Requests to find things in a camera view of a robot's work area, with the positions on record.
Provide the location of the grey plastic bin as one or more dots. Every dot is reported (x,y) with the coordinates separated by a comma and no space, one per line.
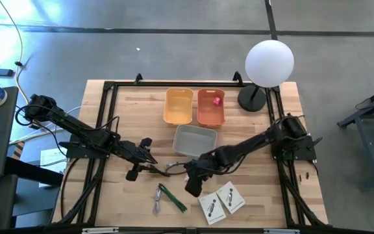
(191,139)

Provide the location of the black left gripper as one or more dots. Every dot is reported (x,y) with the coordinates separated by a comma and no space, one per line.
(138,156)

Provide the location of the red USB charger cube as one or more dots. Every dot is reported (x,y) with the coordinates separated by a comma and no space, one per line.
(217,101)

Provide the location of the yellow plastic bin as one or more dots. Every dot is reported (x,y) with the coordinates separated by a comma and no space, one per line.
(178,105)

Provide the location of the black metal table frame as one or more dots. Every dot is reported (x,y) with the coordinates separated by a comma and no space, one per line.
(109,107)

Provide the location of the white green Acer box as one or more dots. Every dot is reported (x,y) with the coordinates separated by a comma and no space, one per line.
(211,208)
(230,197)

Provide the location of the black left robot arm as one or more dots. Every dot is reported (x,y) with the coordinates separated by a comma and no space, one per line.
(76,125)

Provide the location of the orange plastic bin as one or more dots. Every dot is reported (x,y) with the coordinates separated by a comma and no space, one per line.
(208,113)

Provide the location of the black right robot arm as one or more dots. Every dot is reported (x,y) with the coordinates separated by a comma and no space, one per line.
(255,141)

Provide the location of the grey metal cart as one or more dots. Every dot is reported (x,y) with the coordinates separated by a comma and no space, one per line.
(372,130)

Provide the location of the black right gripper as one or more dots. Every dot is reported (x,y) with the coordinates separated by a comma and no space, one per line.
(200,172)

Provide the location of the white globe table lamp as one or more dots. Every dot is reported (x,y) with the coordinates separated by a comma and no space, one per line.
(269,63)

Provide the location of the white paper sheet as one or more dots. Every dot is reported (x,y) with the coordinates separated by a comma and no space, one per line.
(52,159)

